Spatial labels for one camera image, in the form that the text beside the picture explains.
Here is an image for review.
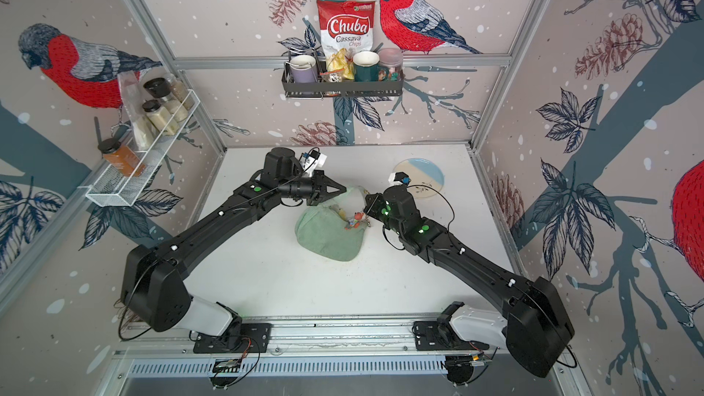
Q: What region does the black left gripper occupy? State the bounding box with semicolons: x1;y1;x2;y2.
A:
278;169;347;205

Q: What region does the green fabric handbag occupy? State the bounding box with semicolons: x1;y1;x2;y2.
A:
294;186;371;262

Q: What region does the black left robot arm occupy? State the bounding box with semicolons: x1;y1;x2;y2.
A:
120;148;347;337

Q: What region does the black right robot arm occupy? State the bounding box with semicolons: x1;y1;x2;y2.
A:
364;185;575;378

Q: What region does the red Chuba chips bag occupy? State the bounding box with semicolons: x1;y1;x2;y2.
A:
316;0;376;58

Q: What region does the clear plastic bag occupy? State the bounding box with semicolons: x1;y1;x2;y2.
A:
117;71;158;151

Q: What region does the cream and blue plate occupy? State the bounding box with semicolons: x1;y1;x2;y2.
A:
392;158;445;199

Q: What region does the purple mug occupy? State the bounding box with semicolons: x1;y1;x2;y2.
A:
288;55;318;84

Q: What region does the green mug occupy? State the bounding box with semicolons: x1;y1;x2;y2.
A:
353;51;380;83

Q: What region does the pink lidded jar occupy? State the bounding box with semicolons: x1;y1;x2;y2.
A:
378;48;403;82

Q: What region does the tall black lid spice jar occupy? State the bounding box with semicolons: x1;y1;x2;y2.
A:
143;77;189;123

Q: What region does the orange spice jar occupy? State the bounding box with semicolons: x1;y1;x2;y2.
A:
97;138;145;177

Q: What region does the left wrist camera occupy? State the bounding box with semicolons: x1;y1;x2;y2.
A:
300;148;327;178

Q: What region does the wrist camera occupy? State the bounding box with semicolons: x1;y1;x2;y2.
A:
300;148;327;178
389;172;411;186

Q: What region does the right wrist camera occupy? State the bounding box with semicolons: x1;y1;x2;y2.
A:
389;172;411;186

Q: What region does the black wall shelf basket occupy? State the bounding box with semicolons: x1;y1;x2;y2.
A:
282;64;404;99

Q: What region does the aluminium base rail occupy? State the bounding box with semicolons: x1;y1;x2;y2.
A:
117;314;573;364

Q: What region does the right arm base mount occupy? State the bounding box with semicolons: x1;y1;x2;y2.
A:
411;302;490;352

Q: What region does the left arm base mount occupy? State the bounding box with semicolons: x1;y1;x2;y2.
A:
194;316;273;355

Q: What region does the white wire wall rack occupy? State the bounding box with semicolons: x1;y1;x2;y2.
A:
85;89;201;207

